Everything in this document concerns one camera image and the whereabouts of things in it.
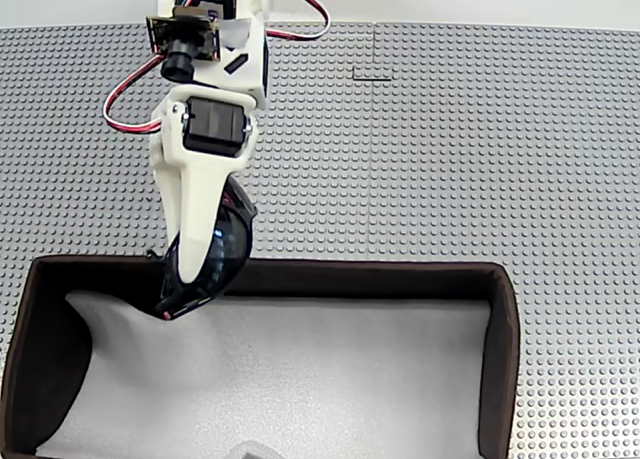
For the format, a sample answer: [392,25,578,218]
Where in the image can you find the black sunglasses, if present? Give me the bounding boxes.
[148,175,260,324]

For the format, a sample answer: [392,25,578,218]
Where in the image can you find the dark brown fabric bin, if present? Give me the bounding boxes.
[0,253,523,459]

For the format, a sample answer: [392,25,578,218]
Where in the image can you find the white foam bin liner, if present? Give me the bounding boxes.
[35,288,493,459]

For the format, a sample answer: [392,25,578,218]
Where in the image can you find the grey studded baseplate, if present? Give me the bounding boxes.
[366,22,640,459]
[0,22,376,395]

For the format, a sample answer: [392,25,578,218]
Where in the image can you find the black gripper camera module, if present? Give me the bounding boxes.
[145,5,224,84]

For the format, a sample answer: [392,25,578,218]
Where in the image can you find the red white black servo cable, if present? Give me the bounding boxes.
[102,53,167,137]
[264,0,333,43]

